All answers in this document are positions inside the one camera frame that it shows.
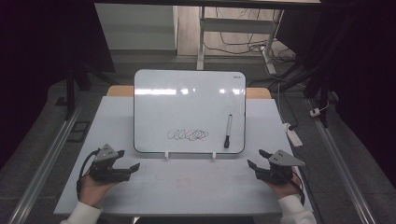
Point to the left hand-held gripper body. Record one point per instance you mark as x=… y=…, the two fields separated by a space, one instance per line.
x=106 y=169

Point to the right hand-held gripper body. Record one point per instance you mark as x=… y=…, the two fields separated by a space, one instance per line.
x=281 y=169

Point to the white whiteboard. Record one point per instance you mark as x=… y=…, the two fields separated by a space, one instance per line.
x=186 y=109

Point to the person's right hand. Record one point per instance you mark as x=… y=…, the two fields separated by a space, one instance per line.
x=285 y=189

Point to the person's left hand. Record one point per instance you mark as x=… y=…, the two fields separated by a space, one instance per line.
x=93 y=191

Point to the white whiteboard support clip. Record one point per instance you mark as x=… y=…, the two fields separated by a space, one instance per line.
x=166 y=155
x=214 y=155

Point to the black floor plate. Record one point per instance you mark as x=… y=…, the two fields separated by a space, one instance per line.
x=78 y=131

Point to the wooden table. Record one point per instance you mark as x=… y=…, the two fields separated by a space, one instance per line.
x=120 y=91

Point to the small white adapter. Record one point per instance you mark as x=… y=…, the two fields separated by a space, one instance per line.
x=315 y=112

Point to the black metal stand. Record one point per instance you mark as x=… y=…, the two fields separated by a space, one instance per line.
x=323 y=81
x=71 y=93

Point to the white cabinet panel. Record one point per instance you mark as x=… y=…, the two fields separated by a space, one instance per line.
x=137 y=28

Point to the aluminium rail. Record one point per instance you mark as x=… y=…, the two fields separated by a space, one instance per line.
x=345 y=168
x=46 y=165

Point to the white desk frame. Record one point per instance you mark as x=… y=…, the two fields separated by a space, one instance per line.
x=236 y=25

